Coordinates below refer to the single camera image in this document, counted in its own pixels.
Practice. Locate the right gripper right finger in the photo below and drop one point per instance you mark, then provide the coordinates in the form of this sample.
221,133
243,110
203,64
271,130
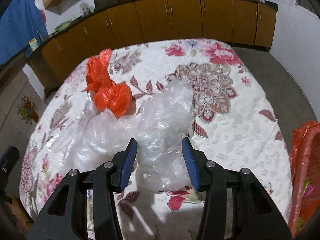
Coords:
195,161

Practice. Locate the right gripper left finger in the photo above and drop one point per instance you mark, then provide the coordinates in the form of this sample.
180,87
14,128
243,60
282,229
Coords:
123,162

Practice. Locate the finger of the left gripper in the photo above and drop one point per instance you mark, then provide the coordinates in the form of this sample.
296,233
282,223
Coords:
8,161

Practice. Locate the clear plastic bag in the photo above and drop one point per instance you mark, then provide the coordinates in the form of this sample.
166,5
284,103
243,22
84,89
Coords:
164,120

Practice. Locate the orange plastic bag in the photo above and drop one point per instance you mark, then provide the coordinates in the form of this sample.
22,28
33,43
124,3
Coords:
106,93

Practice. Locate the red trash basket with liner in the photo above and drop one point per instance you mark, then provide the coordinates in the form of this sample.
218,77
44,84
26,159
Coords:
304,161

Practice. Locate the orange lower kitchen cabinets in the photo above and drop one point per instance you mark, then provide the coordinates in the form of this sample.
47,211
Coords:
243,22

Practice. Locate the floral white tablecloth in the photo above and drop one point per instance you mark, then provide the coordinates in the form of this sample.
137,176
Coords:
233,124

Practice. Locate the potted flower plant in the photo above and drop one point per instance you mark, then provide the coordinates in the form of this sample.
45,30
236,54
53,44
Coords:
27,110

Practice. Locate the blue hanging cloth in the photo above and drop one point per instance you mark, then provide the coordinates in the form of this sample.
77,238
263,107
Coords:
21,22

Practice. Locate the green pot on counter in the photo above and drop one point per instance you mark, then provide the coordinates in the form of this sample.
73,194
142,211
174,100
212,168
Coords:
63,26

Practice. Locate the glass jars on counter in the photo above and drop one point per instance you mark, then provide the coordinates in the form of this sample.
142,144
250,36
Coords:
86,9

